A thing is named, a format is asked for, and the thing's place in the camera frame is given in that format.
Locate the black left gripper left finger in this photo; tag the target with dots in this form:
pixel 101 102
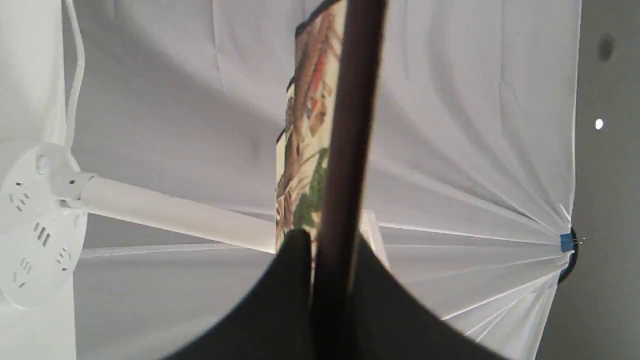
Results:
pixel 272 321

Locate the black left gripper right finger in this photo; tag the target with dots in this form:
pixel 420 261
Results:
pixel 388 323

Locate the paper folding fan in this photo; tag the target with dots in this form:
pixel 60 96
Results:
pixel 322 157

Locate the white desk lamp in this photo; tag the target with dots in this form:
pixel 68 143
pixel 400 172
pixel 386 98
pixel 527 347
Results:
pixel 45 200

